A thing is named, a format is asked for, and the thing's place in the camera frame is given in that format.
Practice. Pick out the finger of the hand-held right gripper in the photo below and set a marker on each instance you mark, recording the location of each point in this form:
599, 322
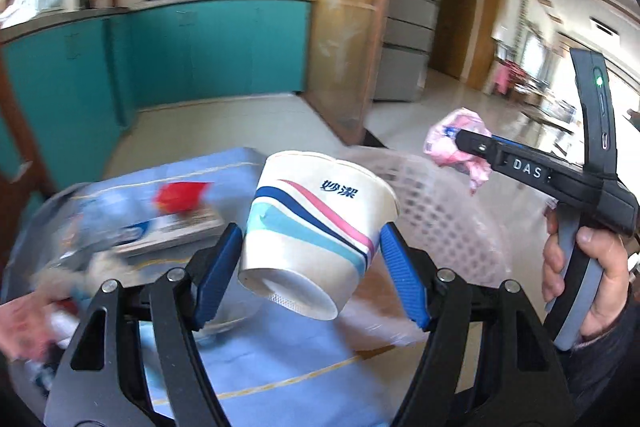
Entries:
480, 147

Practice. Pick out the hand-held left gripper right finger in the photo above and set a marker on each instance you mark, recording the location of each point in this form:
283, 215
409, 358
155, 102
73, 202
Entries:
402, 272

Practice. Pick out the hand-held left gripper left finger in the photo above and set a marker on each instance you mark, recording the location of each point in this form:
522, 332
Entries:
220, 272

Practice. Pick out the pink wrapper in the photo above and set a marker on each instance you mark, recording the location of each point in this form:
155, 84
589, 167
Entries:
452, 142

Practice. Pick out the white plastic lattice basket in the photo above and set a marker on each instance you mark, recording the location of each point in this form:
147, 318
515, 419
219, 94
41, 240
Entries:
440, 207

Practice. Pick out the red snack wrapper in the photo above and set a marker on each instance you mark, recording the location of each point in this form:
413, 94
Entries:
180, 197

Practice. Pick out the clear plastic bag liner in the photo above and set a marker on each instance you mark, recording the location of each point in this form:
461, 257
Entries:
520, 247

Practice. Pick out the white striped paper cup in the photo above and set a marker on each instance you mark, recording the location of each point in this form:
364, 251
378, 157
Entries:
310, 232

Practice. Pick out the person's right forearm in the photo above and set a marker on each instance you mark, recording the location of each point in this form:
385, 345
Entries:
610, 367

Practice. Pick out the person's right hand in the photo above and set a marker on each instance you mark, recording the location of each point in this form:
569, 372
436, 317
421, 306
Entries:
610, 277

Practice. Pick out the white printed cardboard box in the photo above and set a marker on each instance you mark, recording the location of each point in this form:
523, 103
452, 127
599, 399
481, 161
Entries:
175, 232

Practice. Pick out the pink hanging cloth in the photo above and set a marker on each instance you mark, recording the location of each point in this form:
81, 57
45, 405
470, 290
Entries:
502, 77

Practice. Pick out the blue table cloth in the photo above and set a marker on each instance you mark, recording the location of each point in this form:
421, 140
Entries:
280, 357

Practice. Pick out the brown wooden door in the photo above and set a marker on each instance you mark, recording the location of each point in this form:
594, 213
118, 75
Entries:
457, 27

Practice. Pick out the clear plastic snack packet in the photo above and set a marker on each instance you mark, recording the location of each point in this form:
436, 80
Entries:
105, 227

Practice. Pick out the white crumpled tissue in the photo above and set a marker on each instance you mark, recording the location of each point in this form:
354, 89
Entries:
95, 272

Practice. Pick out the grey refrigerator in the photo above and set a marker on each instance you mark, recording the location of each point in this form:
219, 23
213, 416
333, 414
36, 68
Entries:
407, 17

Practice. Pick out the teal kitchen cabinets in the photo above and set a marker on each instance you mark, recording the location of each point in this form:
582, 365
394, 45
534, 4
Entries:
200, 52

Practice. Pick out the brown wooden chair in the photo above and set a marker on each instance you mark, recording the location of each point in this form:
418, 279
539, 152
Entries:
20, 142

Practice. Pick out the grey kitchen countertop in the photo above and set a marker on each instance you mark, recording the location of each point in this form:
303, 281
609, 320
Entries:
60, 18

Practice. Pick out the glass partition wooden frame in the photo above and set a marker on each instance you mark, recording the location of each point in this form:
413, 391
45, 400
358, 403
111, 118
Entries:
345, 32

